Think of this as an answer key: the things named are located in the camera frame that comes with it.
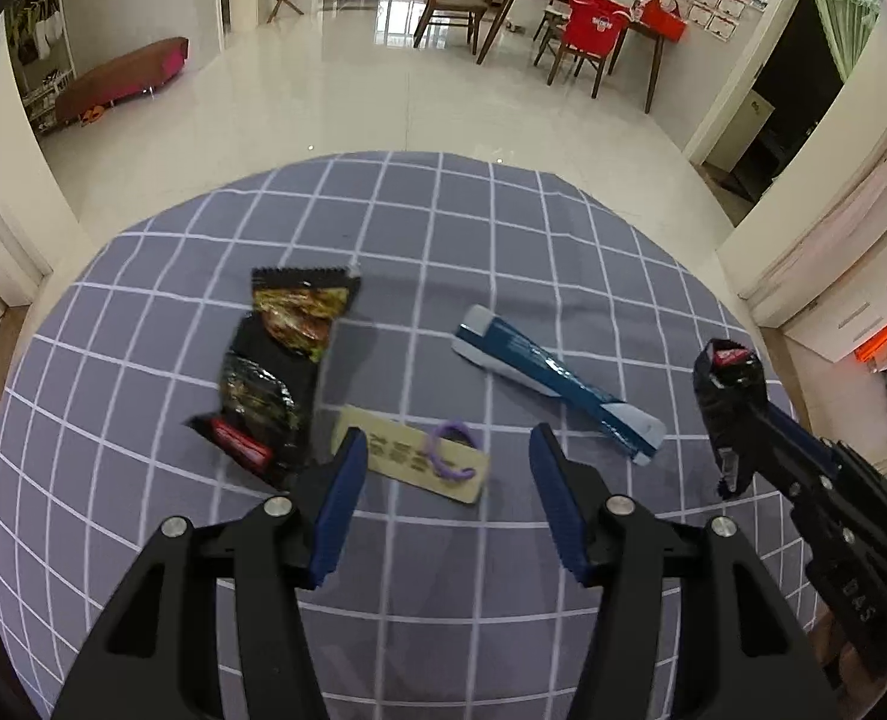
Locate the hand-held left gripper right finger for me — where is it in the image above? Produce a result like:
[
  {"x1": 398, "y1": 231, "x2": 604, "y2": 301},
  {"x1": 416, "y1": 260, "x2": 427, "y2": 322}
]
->
[{"x1": 528, "y1": 424, "x2": 838, "y2": 720}]

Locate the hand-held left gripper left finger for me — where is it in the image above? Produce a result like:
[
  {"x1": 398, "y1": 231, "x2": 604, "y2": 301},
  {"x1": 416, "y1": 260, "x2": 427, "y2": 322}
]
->
[{"x1": 52, "y1": 426, "x2": 370, "y2": 720}]

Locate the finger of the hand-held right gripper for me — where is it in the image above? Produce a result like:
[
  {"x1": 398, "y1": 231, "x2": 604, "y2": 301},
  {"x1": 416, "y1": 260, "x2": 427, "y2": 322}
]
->
[
  {"x1": 744, "y1": 409, "x2": 816, "y2": 500},
  {"x1": 765, "y1": 399, "x2": 842, "y2": 477}
]

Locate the black wrapper red label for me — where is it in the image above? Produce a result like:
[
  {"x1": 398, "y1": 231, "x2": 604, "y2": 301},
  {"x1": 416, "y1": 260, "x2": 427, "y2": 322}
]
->
[{"x1": 693, "y1": 339, "x2": 766, "y2": 500}]

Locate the beige paper tag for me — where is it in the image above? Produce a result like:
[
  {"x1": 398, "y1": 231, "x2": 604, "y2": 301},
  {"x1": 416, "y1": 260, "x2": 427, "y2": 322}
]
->
[{"x1": 331, "y1": 405, "x2": 488, "y2": 505}]

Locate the purple ring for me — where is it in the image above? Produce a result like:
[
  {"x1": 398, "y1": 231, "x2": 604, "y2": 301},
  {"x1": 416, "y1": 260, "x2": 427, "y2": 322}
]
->
[{"x1": 426, "y1": 420, "x2": 478, "y2": 482}]

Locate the person's right hand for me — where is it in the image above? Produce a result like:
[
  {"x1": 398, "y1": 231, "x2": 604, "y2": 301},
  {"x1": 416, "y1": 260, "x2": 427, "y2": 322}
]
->
[{"x1": 807, "y1": 607, "x2": 887, "y2": 695}]

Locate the orange glowing heater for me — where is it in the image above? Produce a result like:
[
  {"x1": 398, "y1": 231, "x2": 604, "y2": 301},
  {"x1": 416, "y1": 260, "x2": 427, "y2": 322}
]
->
[{"x1": 855, "y1": 321, "x2": 887, "y2": 366}]

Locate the blue white wrapper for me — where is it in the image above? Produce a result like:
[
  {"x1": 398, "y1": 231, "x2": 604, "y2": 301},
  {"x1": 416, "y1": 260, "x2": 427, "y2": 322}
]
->
[{"x1": 451, "y1": 305, "x2": 668, "y2": 464}]

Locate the black snack packet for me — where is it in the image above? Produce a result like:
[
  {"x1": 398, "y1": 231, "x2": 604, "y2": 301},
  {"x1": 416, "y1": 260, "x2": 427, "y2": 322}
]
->
[{"x1": 183, "y1": 266, "x2": 362, "y2": 487}]

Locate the pink curtain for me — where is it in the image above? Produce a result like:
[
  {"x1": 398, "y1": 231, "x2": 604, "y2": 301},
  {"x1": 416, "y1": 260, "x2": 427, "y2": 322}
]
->
[{"x1": 751, "y1": 157, "x2": 887, "y2": 316}]

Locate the grey checked tablecloth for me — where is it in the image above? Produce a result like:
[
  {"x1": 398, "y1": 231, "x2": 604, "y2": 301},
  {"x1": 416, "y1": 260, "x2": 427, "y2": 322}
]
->
[{"x1": 0, "y1": 151, "x2": 820, "y2": 720}]

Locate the white cabinet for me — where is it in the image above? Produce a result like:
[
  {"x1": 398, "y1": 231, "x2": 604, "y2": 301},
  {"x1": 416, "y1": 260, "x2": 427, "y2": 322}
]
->
[{"x1": 706, "y1": 86, "x2": 778, "y2": 173}]

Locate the green curtain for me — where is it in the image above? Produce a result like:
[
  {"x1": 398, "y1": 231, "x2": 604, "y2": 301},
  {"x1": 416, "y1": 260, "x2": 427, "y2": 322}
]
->
[{"x1": 789, "y1": 0, "x2": 883, "y2": 83}]

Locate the red gift bag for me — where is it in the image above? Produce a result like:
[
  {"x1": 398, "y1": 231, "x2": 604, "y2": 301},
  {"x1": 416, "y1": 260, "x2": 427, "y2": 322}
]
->
[{"x1": 640, "y1": 0, "x2": 688, "y2": 42}]

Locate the red bag white print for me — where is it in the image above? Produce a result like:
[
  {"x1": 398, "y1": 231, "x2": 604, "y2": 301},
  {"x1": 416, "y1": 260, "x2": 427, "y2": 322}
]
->
[{"x1": 567, "y1": 0, "x2": 628, "y2": 57}]

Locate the brown padded bench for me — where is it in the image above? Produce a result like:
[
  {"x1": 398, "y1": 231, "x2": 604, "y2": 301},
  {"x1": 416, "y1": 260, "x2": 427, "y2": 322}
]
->
[{"x1": 55, "y1": 36, "x2": 190, "y2": 128}]

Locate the wooden chair grey cushion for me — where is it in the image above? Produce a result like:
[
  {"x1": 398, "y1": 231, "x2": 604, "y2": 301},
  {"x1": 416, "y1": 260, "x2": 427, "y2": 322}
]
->
[{"x1": 413, "y1": 0, "x2": 493, "y2": 53}]

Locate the white clothes rack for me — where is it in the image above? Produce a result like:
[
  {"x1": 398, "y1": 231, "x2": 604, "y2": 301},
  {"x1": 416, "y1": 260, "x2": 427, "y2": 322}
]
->
[{"x1": 4, "y1": 0, "x2": 77, "y2": 136}]

